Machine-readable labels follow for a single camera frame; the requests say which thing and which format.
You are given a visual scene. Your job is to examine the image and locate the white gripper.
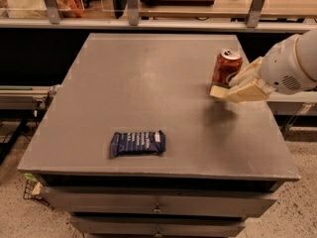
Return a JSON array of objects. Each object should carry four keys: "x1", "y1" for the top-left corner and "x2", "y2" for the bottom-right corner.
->
[{"x1": 225, "y1": 33, "x2": 317, "y2": 103}]

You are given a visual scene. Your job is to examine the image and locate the green and yellow sponge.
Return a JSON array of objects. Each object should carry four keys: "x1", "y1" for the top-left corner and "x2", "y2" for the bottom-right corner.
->
[{"x1": 209, "y1": 84, "x2": 229, "y2": 99}]

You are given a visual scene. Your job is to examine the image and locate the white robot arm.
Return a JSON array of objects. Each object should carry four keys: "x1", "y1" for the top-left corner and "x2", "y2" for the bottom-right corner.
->
[{"x1": 224, "y1": 29, "x2": 317, "y2": 102}]

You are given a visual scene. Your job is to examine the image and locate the red coke can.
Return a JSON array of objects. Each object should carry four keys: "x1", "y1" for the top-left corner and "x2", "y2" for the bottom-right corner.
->
[{"x1": 212, "y1": 49, "x2": 243, "y2": 87}]

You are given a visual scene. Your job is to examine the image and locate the blue snack bar wrapper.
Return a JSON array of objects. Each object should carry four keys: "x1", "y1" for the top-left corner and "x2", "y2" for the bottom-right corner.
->
[{"x1": 110, "y1": 130, "x2": 166, "y2": 158}]

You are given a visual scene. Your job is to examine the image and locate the grey drawer cabinet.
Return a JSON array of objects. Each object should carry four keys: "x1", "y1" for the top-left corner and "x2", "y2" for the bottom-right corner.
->
[{"x1": 19, "y1": 34, "x2": 299, "y2": 238}]

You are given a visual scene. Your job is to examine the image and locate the top drawer knob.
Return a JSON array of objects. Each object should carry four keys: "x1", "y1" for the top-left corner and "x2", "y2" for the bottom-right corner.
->
[{"x1": 152, "y1": 204, "x2": 162, "y2": 214}]

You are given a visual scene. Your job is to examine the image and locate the drawer knob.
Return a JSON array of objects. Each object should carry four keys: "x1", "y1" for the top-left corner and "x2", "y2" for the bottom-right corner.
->
[
  {"x1": 155, "y1": 229, "x2": 162, "y2": 238},
  {"x1": 152, "y1": 204, "x2": 162, "y2": 214}
]

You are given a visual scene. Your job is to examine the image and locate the lower drawer knob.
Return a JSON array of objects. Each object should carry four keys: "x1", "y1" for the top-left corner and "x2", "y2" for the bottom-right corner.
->
[{"x1": 155, "y1": 229, "x2": 162, "y2": 238}]

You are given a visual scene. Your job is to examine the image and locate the orange bag behind rail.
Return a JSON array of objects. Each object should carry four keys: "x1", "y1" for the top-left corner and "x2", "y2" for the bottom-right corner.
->
[{"x1": 55, "y1": 0, "x2": 83, "y2": 18}]

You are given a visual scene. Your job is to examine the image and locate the metal rail frame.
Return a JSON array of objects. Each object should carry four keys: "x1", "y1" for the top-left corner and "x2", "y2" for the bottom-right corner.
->
[{"x1": 0, "y1": 0, "x2": 317, "y2": 33}]

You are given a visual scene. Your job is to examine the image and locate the wire basket on floor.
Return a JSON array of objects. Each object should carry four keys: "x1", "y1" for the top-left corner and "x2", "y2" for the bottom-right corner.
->
[{"x1": 23, "y1": 179, "x2": 50, "y2": 206}]

